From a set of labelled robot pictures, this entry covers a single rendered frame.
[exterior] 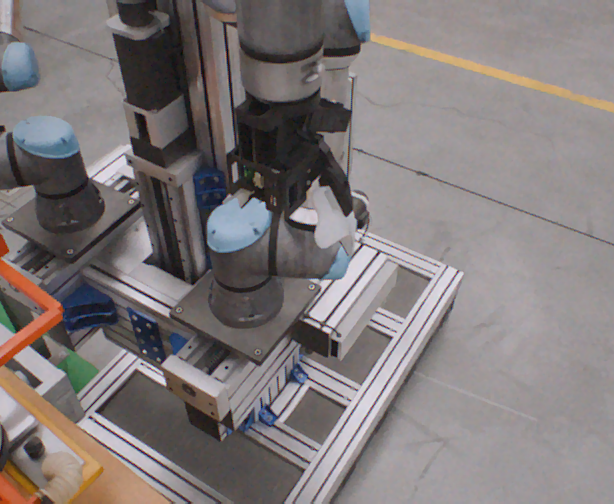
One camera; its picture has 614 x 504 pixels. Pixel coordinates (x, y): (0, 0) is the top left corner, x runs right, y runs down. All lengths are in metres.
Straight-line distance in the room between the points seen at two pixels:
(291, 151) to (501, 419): 1.91
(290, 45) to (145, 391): 1.78
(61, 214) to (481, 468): 1.55
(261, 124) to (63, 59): 3.88
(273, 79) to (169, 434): 1.67
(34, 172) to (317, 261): 0.64
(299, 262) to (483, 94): 2.93
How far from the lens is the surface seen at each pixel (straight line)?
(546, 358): 2.65
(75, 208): 1.51
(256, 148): 0.62
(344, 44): 1.02
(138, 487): 1.25
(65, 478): 1.06
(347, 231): 0.70
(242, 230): 1.13
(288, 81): 0.58
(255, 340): 1.26
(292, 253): 1.13
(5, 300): 2.38
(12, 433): 1.17
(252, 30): 0.57
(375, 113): 3.69
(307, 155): 0.64
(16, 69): 1.19
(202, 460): 2.08
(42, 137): 1.44
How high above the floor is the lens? 2.05
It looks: 46 degrees down
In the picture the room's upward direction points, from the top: straight up
